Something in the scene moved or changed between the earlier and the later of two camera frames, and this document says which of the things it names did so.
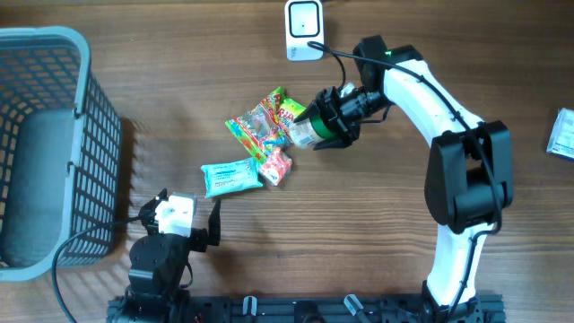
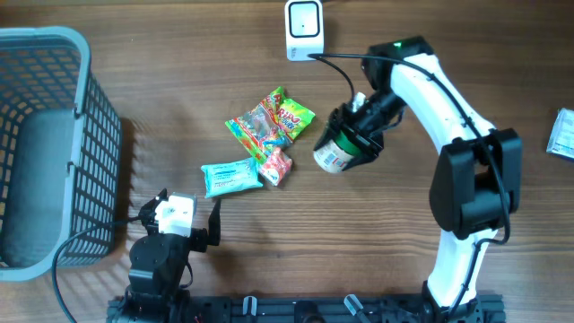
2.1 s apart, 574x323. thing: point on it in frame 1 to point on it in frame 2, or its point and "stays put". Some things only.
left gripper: [200, 238] stays put
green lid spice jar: [307, 131] to [334, 156]
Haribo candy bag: [268, 125] stays put
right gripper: [343, 126] to [372, 144]
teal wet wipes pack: [226, 178] stays put
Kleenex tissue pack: [275, 165] stays put
